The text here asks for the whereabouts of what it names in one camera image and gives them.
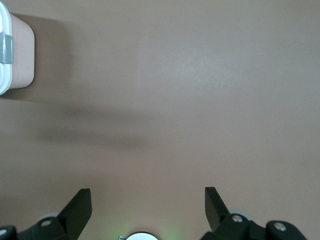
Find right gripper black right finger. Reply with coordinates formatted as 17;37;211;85
201;186;308;240

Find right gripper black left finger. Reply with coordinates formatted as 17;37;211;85
0;188;91;240

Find white box lid grey clips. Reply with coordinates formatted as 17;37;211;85
0;0;13;97

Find pink plastic box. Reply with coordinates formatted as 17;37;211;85
8;13;35;90

